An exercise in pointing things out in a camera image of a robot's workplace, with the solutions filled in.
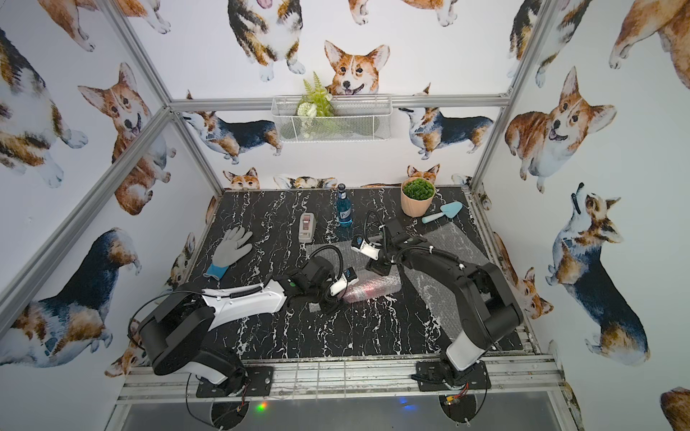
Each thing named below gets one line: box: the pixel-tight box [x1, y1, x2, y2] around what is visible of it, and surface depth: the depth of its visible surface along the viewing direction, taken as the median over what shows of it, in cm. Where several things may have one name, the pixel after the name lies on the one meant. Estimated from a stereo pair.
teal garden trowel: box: [421, 201, 463, 224], surface depth 116 cm
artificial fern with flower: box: [297, 70, 335, 139], surface depth 86 cm
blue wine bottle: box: [336, 183, 353, 229], surface depth 101 cm
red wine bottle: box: [343, 276, 402, 303], surface depth 87 cm
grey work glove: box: [203, 226, 254, 282], surface depth 102 cm
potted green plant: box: [400, 176, 437, 219], surface depth 108 cm
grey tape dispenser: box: [298, 211, 316, 243], surface depth 106 cm
